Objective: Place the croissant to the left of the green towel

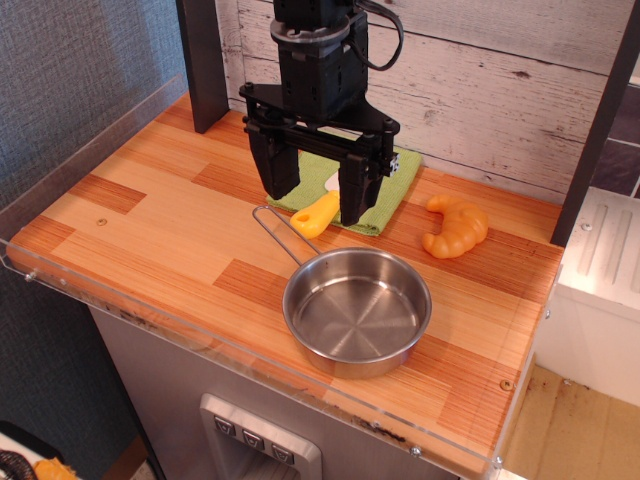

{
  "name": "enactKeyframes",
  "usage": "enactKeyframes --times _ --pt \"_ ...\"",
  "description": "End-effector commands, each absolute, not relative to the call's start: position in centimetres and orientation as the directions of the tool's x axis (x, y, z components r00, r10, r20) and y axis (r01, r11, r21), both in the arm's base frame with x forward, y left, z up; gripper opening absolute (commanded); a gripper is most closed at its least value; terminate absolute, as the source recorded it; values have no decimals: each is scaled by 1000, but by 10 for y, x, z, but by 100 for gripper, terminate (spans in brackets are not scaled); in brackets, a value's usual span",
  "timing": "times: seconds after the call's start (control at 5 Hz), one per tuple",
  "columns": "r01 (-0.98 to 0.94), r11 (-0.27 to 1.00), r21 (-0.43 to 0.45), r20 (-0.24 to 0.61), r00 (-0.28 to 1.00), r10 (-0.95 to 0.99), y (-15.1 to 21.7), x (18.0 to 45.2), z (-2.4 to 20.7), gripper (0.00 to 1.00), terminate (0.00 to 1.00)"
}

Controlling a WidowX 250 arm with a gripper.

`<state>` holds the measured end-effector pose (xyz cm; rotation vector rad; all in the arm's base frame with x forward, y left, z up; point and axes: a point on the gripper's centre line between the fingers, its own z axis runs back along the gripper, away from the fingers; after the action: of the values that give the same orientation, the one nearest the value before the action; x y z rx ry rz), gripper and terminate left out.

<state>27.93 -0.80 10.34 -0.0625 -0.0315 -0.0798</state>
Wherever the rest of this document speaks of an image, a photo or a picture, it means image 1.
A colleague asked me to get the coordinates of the dark right shelf post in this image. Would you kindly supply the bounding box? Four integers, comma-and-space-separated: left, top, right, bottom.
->
550, 1, 639, 247

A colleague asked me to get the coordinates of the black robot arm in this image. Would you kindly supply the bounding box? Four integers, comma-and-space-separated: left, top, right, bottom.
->
239, 1, 404, 226

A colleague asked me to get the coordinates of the clear acrylic guard rail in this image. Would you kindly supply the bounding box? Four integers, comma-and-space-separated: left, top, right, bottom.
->
4, 95, 561, 478

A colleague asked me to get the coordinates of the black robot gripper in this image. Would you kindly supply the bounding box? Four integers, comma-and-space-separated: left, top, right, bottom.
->
240, 19, 400, 226

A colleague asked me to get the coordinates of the white ribbed side cabinet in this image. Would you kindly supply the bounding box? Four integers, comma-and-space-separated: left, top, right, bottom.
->
534, 188, 639, 405

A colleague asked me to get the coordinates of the orange plastic toy croissant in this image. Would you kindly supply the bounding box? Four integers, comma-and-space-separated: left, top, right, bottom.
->
422, 194, 489, 259

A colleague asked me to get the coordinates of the orange object bottom left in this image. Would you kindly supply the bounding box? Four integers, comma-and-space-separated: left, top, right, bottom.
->
33, 458, 78, 480

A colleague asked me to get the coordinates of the stainless steel saucepan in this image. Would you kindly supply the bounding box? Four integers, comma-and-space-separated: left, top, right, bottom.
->
252, 205, 433, 380

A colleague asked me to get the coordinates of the dark shelf post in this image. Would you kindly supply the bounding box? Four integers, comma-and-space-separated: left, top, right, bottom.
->
550, 1, 639, 247
176, 0, 229, 134

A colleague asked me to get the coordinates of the silver toy fridge cabinet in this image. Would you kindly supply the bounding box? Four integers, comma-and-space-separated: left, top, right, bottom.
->
90, 308, 453, 479

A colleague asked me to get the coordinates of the silver dispenser button panel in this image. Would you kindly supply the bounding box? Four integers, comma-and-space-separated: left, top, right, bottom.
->
199, 393, 324, 479

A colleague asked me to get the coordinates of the green cloth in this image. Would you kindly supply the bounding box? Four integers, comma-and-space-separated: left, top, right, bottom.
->
266, 147, 422, 236

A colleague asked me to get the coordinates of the dark left shelf post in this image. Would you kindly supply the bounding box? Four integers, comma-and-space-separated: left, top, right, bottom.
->
176, 0, 229, 134

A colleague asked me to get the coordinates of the yellow handled toy knife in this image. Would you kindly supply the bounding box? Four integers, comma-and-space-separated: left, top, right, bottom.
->
290, 173, 340, 239

